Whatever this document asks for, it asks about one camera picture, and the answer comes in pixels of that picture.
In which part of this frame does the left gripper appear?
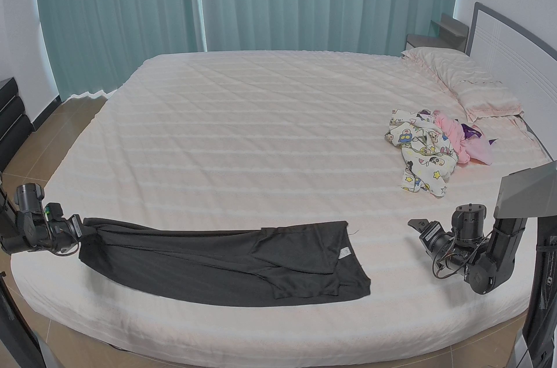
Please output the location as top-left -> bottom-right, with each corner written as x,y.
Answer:
51,215 -> 86,252

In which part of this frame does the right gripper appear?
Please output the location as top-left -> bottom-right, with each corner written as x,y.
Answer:
407,218 -> 456,265

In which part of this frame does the black garment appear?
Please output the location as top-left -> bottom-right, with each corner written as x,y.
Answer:
78,217 -> 372,309

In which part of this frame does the white printed pyjama garment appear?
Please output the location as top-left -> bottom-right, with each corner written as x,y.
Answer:
384,109 -> 460,198

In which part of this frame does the pink garment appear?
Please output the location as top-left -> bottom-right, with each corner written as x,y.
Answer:
431,109 -> 495,166

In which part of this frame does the purple garment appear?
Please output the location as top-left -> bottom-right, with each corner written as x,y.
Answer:
460,123 -> 499,147

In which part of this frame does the black chest of drawers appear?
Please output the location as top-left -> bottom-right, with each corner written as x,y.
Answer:
0,77 -> 34,174

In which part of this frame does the cream pillow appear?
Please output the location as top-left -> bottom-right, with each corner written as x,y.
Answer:
400,46 -> 525,123

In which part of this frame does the grey bedside table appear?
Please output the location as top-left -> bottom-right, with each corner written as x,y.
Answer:
406,13 -> 470,55

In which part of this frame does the bed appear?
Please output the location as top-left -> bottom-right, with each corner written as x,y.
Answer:
9,2 -> 557,355

